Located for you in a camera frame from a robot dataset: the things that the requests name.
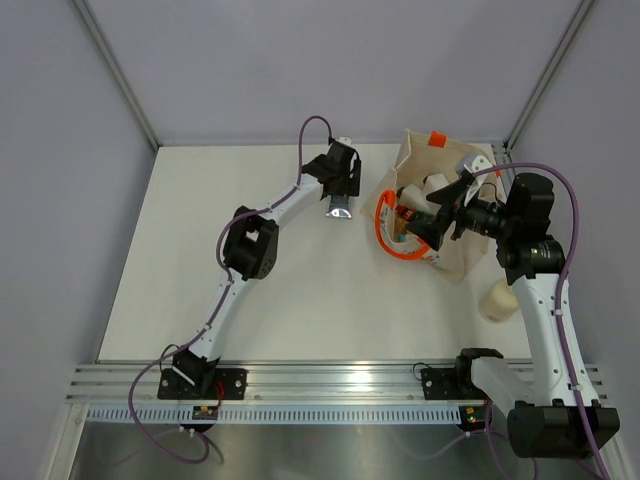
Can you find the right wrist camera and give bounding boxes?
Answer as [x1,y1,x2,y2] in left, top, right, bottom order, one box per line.
[455,153,493,207]

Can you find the white box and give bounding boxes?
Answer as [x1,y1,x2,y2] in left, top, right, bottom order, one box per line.
[422,173,449,195]

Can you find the pink shampoo bottle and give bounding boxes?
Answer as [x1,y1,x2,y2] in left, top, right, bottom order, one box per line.
[394,222,413,243]

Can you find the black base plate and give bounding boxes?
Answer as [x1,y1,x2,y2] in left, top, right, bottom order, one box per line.
[157,368,248,401]
[420,367,488,401]

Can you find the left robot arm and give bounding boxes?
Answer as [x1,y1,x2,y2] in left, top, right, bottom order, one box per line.
[158,140,361,400]

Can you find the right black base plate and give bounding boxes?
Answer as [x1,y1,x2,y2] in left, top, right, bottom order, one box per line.
[420,367,488,401]

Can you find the white slotted cable duct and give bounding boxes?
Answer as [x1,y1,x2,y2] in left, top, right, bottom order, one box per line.
[87,403,474,425]

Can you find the green dish soap bottle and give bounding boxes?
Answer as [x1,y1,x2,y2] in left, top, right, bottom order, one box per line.
[395,205,434,223]

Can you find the aluminium rail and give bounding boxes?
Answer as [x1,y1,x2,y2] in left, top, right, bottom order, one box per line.
[64,360,609,405]

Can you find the silver tube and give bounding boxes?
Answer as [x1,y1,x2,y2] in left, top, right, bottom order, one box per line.
[325,195,353,220]

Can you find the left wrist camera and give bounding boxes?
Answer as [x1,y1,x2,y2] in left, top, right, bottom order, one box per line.
[332,137,352,148]

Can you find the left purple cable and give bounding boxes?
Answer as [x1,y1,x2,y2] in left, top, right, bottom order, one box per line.
[128,115,334,465]

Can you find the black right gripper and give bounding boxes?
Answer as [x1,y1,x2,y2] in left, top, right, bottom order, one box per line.
[406,178,518,252]

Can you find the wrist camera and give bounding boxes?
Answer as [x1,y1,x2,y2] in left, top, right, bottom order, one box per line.
[332,137,352,148]
[455,153,493,207]

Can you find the cream pump bottle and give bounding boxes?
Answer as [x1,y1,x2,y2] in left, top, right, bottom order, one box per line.
[478,279,520,323]

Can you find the canvas bag orange handles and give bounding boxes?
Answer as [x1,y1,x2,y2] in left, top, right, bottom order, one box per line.
[361,130,504,285]

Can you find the white bottle black cap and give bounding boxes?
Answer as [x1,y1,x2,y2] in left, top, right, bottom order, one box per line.
[397,184,433,214]

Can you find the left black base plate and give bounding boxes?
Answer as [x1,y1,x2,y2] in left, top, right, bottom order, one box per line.
[157,368,248,401]

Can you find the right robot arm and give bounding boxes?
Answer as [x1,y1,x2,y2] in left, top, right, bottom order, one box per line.
[408,172,620,460]

